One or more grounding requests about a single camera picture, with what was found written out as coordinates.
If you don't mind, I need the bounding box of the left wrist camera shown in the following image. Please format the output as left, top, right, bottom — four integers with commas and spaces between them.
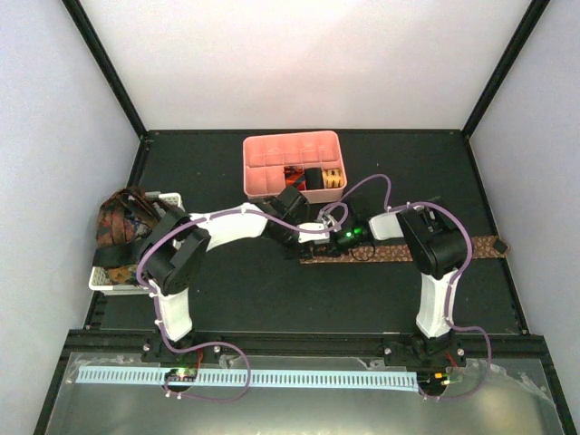
298, 222, 330, 244

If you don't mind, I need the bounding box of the yellow black rolled tie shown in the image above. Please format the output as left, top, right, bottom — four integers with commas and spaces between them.
322, 168, 343, 189

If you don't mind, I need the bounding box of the left black frame post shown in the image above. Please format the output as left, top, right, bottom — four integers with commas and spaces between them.
61, 0, 153, 141

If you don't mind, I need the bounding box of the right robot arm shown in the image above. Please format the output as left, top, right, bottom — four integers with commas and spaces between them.
328, 197, 474, 365

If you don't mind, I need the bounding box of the purple cable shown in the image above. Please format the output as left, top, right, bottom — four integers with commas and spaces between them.
135, 201, 350, 402
319, 174, 491, 403

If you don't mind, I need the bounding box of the orange black rolled tie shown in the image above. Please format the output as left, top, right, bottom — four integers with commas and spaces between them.
284, 166, 306, 191

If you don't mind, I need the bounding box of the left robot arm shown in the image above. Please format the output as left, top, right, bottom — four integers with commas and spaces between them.
136, 188, 335, 362

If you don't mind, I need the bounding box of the white basket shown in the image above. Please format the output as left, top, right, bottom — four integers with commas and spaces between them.
89, 191, 183, 296

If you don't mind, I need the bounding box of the pile of dark ties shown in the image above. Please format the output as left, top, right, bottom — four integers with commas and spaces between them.
92, 187, 169, 285

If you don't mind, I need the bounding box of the right black frame post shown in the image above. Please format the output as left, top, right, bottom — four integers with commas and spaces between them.
461, 0, 552, 141

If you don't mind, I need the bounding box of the black frame post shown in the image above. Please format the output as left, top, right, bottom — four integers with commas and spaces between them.
61, 0, 153, 141
461, 0, 552, 141

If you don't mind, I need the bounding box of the pink divided organizer box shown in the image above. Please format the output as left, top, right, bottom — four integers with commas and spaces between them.
243, 130, 348, 204

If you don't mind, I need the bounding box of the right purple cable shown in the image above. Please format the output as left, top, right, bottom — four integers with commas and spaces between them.
319, 174, 491, 403

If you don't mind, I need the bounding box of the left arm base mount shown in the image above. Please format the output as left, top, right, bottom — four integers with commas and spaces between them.
141, 333, 224, 393

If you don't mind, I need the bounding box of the brown floral tie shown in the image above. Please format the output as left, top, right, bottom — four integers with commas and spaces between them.
299, 236, 509, 265

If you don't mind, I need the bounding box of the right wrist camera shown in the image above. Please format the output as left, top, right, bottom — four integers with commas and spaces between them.
319, 214, 342, 232

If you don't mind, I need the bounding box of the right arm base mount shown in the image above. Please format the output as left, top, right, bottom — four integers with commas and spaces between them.
383, 332, 466, 398

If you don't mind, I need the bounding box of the light blue slotted cable duct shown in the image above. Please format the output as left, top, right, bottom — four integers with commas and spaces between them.
76, 366, 419, 392

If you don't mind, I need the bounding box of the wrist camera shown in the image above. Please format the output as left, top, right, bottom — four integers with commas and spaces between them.
319, 214, 342, 232
298, 222, 330, 244

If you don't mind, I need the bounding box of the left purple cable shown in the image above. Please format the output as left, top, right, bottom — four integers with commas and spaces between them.
135, 201, 350, 402

